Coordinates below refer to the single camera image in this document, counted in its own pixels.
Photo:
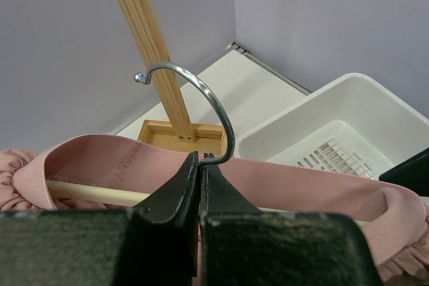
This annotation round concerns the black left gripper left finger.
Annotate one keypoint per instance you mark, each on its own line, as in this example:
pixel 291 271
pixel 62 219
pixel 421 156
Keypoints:
pixel 152 243

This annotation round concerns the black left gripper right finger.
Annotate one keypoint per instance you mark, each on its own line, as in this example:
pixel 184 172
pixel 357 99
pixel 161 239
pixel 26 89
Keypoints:
pixel 242 245

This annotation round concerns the pink pleated skirt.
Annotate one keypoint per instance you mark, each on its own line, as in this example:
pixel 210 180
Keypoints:
pixel 396 219

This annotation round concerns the white plastic basket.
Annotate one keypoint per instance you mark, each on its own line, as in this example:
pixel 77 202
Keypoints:
pixel 353 125

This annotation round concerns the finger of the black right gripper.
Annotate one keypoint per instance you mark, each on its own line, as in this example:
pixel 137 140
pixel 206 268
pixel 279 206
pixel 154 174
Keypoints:
pixel 412 174

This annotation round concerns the cream hanger with metal hook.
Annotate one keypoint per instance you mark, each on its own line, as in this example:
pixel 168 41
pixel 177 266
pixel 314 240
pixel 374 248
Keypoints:
pixel 214 105

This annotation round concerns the wooden clothes rack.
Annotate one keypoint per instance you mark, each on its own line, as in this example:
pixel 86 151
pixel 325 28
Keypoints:
pixel 178 133

